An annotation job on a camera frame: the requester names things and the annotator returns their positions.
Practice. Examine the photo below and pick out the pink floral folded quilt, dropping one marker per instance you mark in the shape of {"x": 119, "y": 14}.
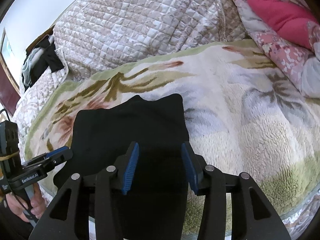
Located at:
{"x": 288, "y": 33}

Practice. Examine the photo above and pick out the floral fleece blanket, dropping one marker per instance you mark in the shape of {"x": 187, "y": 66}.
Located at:
{"x": 241, "y": 112}

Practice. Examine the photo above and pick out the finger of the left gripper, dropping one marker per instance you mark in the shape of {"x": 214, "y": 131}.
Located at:
{"x": 59, "y": 156}

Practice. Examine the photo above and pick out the quilted beige floral comforter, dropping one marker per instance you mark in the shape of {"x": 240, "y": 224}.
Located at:
{"x": 96, "y": 35}

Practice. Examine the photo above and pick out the black pants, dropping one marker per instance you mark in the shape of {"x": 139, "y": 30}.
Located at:
{"x": 154, "y": 207}

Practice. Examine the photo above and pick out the dark clothes pile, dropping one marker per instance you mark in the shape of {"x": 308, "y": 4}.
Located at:
{"x": 41, "y": 57}

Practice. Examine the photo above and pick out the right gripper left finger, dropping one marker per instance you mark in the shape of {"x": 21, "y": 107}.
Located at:
{"x": 67, "y": 216}

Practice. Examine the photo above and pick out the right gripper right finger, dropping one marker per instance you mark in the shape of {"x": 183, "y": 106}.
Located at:
{"x": 253, "y": 216}

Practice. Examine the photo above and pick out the black camera box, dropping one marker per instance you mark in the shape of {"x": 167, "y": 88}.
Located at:
{"x": 10, "y": 154}

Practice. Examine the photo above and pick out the person left hand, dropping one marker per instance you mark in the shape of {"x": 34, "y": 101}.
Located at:
{"x": 17, "y": 205}

